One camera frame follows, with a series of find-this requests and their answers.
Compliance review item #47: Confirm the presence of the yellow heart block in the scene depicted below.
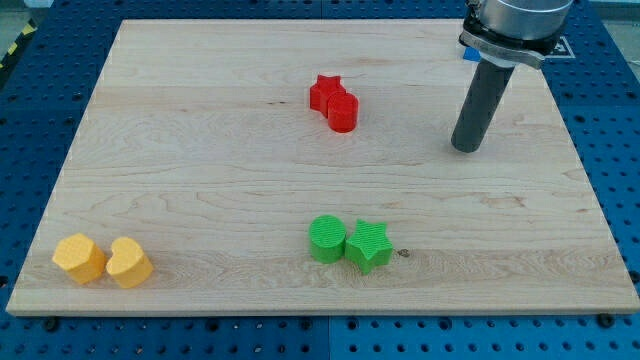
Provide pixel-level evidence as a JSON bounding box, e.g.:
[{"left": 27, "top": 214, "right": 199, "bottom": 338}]
[{"left": 106, "top": 237, "right": 154, "bottom": 289}]

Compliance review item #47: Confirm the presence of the light wooden board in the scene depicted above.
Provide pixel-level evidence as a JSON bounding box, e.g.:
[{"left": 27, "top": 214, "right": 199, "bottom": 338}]
[{"left": 7, "top": 19, "right": 639, "bottom": 316}]

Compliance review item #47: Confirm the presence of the green circle block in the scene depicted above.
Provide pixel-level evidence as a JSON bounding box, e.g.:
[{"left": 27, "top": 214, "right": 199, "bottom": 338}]
[{"left": 308, "top": 215, "right": 347, "bottom": 264}]

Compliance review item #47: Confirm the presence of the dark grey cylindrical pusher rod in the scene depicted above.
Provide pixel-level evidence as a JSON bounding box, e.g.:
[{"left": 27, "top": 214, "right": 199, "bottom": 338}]
[{"left": 451, "top": 60, "right": 514, "bottom": 153}]

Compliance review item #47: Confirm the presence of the yellow hexagon block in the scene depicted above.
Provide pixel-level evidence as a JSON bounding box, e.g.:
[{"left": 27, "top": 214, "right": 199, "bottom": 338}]
[{"left": 52, "top": 233, "right": 106, "bottom": 285}]

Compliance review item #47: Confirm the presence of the blue tape piece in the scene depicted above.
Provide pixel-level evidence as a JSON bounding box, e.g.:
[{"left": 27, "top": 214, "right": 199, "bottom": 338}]
[{"left": 462, "top": 47, "right": 481, "bottom": 62}]

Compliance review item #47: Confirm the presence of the red star block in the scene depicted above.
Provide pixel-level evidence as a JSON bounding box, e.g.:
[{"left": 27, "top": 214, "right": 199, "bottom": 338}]
[{"left": 309, "top": 74, "right": 346, "bottom": 118}]

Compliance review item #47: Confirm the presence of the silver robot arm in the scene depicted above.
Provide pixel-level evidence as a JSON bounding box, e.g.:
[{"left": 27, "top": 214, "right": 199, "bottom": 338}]
[{"left": 451, "top": 0, "right": 572, "bottom": 153}]

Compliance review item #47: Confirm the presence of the green star block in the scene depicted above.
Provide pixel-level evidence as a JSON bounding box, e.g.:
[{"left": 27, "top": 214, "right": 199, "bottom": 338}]
[{"left": 344, "top": 219, "right": 393, "bottom": 275}]

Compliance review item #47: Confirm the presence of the red circle block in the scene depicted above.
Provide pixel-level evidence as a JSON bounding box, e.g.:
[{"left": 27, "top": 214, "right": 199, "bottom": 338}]
[{"left": 327, "top": 93, "right": 359, "bottom": 133}]

